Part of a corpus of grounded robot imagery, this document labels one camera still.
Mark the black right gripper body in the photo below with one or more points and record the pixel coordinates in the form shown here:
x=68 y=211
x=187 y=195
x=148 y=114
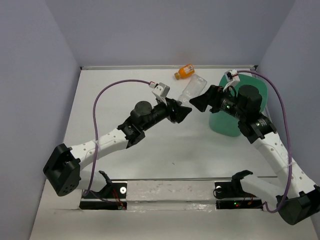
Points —
x=228 y=104

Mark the clear crushed plastic bottle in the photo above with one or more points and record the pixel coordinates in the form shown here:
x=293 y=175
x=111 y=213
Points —
x=192 y=90

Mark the small orange bottle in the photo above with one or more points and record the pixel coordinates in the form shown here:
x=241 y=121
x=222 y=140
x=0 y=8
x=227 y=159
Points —
x=184 y=72

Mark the white foam strip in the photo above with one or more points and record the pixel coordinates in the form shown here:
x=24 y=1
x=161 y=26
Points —
x=170 y=195

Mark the green plastic bin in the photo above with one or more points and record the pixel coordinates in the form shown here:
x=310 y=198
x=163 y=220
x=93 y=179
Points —
x=227 y=125

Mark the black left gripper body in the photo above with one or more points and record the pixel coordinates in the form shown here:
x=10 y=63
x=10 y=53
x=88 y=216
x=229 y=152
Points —
x=159 y=113

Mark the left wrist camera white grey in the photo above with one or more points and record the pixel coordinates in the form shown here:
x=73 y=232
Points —
x=160 y=91

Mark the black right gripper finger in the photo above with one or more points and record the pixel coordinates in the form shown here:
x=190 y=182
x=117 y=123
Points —
x=200 y=102
x=212 y=92

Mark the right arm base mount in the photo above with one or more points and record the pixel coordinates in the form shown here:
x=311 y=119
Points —
x=229 y=199

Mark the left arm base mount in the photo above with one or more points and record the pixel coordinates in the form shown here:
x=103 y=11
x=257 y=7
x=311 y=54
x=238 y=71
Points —
x=113 y=197

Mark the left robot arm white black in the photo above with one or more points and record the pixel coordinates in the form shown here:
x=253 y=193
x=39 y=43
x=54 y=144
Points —
x=64 y=168

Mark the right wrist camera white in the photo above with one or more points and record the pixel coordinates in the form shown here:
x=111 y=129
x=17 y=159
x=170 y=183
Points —
x=232 y=78

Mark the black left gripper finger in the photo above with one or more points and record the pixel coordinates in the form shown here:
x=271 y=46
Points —
x=172 y=103
x=178 y=114

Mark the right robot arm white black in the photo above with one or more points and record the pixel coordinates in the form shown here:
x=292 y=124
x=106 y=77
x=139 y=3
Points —
x=299 y=196

